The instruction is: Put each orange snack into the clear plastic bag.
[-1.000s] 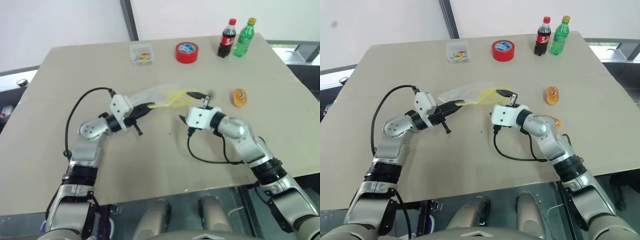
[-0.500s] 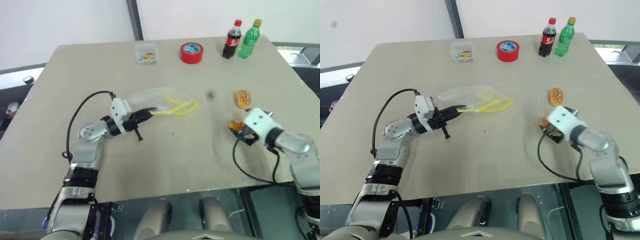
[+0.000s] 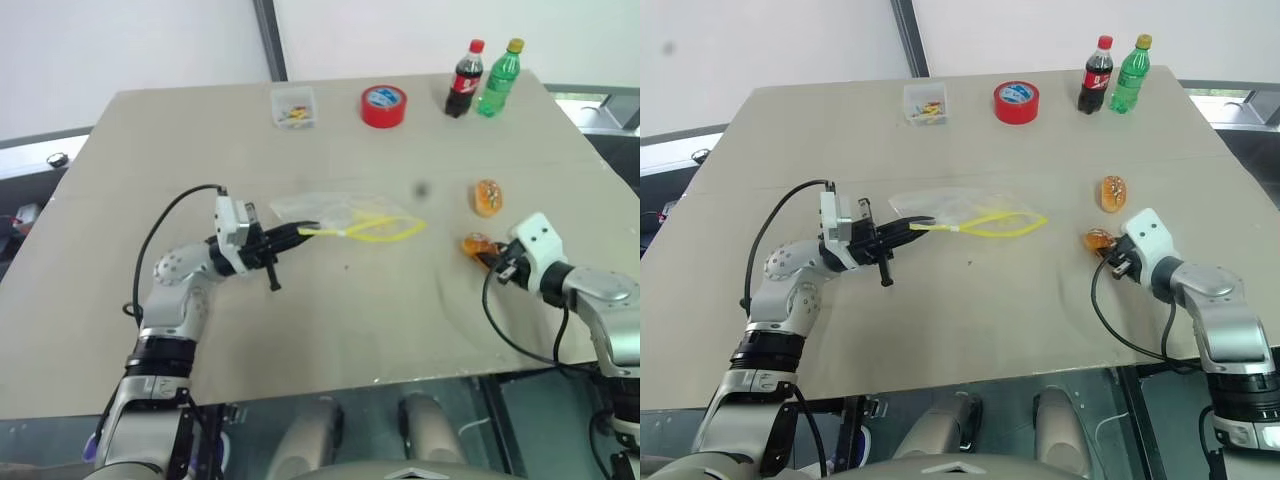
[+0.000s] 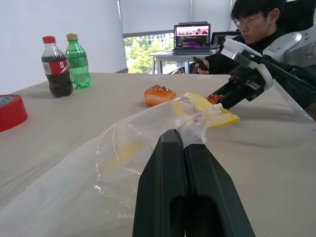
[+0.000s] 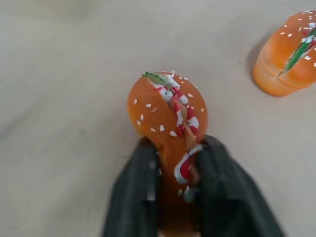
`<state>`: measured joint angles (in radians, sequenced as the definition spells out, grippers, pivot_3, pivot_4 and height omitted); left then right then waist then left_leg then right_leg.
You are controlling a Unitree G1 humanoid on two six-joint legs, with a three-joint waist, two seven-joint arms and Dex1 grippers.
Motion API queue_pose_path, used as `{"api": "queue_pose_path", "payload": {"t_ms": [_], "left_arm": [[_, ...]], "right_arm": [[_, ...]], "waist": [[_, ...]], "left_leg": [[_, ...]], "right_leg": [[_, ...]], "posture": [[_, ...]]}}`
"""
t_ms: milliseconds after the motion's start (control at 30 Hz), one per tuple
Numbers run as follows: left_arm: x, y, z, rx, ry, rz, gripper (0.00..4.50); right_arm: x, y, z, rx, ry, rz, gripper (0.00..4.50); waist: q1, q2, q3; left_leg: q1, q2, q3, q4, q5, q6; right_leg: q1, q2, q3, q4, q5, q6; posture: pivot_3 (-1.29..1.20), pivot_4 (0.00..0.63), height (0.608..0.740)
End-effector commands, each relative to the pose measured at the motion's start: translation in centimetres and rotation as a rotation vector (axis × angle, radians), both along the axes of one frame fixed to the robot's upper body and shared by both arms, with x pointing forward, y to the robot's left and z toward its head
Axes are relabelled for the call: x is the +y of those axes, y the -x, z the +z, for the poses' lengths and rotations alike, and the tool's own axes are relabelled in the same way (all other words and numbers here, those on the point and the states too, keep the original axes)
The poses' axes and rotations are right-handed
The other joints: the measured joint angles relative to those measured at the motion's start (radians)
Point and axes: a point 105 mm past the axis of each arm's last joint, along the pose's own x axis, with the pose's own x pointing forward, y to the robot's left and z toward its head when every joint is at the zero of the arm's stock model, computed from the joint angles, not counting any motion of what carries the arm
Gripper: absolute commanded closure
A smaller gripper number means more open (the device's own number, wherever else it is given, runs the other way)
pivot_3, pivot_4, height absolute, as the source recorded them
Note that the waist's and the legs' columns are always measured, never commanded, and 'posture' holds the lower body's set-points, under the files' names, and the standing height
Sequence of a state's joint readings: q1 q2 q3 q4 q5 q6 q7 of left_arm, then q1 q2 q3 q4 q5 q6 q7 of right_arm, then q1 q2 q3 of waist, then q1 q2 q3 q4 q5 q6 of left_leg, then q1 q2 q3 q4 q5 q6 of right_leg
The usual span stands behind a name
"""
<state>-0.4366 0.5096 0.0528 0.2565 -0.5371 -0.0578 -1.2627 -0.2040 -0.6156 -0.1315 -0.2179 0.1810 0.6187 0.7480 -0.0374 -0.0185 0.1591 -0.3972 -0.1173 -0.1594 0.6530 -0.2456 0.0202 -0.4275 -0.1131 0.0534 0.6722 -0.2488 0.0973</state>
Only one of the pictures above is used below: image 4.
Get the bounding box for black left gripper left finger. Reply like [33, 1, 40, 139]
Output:
[132, 128, 186, 237]

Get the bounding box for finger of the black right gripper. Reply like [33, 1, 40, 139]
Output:
[210, 82, 238, 97]
[221, 89, 250, 110]

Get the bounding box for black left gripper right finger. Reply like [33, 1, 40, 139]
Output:
[183, 144, 256, 237]

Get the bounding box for orange-red snack with seeds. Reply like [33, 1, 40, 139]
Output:
[205, 93, 225, 105]

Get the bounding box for black smartphone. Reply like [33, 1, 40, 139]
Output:
[192, 56, 209, 71]

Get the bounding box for clear plastic bag yellow rim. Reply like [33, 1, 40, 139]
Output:
[0, 92, 241, 237]

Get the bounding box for orange burger-shaped snack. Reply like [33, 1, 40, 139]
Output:
[144, 84, 177, 107]

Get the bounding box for person's hand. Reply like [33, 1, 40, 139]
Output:
[194, 59, 210, 75]

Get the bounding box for black background monitor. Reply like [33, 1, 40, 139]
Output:
[211, 31, 241, 48]

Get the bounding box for seated person in black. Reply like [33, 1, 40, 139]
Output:
[188, 0, 316, 110]

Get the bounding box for grey background desk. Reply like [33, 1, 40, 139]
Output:
[149, 50, 218, 75]

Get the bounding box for open laptop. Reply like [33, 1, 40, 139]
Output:
[172, 23, 214, 56]

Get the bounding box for black office chair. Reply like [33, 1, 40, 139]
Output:
[280, 0, 316, 34]

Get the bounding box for white roller blind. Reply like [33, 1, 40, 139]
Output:
[118, 0, 233, 39]

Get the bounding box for green soda bottle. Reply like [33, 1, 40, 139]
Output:
[65, 33, 92, 89]

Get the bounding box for cola bottle red cap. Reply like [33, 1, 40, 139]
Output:
[41, 36, 74, 98]

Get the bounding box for red tape roll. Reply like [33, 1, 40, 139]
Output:
[0, 94, 29, 133]

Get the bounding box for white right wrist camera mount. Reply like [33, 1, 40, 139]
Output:
[220, 39, 274, 92]

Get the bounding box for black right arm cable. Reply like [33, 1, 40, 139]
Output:
[261, 54, 316, 87]

